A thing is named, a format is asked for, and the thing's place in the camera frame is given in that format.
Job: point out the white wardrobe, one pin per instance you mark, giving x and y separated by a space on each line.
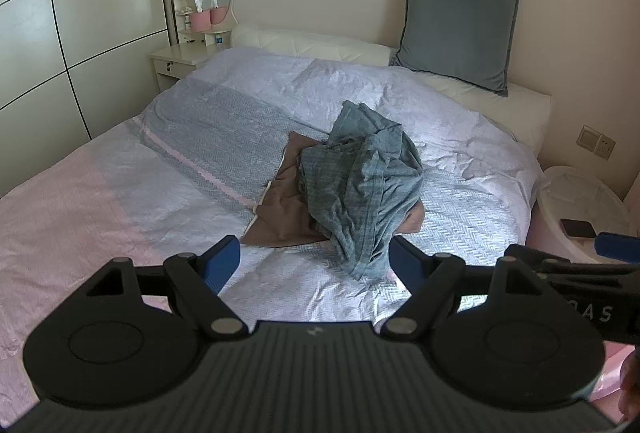
70 71

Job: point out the grey-blue crumpled garment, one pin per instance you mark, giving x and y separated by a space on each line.
360 184

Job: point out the pink tissue box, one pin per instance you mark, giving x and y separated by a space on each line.
199 17

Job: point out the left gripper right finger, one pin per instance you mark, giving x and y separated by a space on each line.
432 282

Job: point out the white round side table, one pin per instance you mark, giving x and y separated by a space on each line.
574 194

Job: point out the brown cloth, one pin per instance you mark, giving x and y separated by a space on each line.
282 219

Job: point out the smartphone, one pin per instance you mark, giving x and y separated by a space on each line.
577 229

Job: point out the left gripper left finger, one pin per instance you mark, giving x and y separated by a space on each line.
195 282

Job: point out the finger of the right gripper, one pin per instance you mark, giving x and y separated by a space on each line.
618 247

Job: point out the grey square cushion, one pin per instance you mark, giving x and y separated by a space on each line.
469 40

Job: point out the beige wall socket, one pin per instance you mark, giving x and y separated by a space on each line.
595 142

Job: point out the white padded headboard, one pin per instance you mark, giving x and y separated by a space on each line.
525 112

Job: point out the white nightstand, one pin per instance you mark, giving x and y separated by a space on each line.
175 62

